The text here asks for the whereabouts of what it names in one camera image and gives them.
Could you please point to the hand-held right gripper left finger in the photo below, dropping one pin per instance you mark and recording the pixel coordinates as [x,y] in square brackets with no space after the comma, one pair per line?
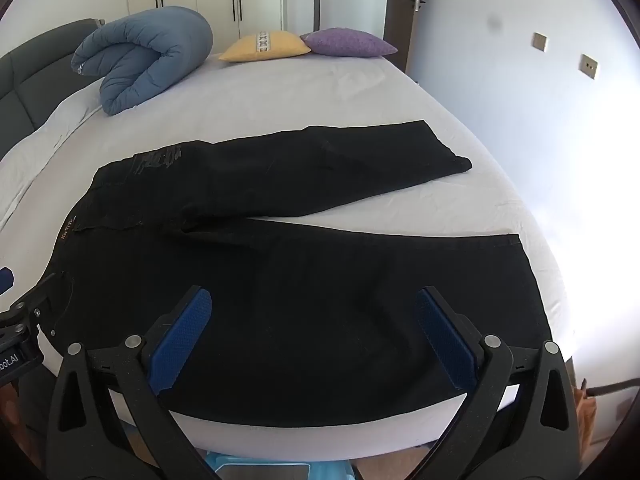
[182,340]

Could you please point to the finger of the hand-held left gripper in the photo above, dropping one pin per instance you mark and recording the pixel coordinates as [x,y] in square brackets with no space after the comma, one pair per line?
[37,294]
[4,279]

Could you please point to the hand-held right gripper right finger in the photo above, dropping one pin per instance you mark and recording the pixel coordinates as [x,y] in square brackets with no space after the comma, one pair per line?
[445,340]

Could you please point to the black pants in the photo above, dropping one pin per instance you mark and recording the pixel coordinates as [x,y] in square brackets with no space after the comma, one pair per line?
[300,310]

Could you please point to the light blue box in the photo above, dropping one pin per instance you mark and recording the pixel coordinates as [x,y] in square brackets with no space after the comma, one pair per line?
[240,465]

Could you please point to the crumpled white sheet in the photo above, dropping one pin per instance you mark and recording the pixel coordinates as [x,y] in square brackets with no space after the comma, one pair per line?
[45,140]

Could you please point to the brown object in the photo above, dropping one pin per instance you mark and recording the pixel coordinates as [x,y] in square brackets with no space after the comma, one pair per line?
[586,410]

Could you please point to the grey padded headboard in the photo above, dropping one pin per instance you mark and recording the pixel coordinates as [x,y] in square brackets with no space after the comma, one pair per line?
[30,75]

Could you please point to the folded blue duvet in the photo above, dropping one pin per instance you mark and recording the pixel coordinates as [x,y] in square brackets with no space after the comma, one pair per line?
[145,55]

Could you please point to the bed with white sheet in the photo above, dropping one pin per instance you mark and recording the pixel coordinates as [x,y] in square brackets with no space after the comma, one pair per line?
[300,95]

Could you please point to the yellow pillow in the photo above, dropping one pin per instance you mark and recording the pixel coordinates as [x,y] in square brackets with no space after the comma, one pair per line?
[265,46]

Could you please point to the purple pillow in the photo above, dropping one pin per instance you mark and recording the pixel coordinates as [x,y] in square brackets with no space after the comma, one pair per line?
[350,42]

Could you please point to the dark brown door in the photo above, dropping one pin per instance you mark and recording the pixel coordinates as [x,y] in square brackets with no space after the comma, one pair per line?
[400,25]

